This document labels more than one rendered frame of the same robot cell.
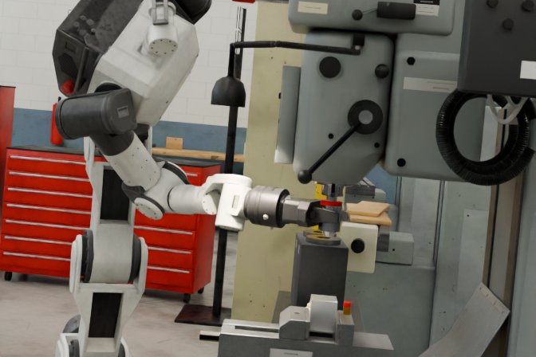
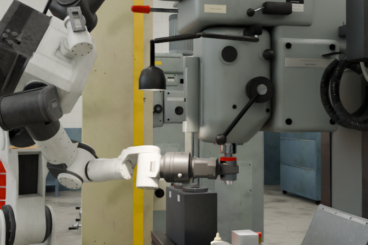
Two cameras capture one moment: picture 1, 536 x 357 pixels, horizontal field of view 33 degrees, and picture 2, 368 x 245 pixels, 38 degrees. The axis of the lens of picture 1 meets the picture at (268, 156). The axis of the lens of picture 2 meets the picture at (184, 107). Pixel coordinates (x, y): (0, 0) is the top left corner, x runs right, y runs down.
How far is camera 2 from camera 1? 0.67 m
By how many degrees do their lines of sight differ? 17
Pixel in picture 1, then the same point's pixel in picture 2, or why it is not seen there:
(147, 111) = (66, 103)
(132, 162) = (59, 145)
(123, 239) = (38, 208)
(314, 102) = (219, 81)
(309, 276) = (191, 217)
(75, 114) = (15, 108)
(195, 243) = not seen: hidden behind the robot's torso
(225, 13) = not seen: hidden behind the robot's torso
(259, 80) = (88, 86)
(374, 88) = (262, 68)
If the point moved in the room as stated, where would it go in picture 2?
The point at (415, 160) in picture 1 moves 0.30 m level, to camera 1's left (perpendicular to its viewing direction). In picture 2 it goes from (298, 118) to (192, 118)
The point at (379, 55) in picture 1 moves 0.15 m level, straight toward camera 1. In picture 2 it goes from (263, 43) to (282, 34)
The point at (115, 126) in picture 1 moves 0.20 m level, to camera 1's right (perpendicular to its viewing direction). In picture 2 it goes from (51, 115) to (125, 115)
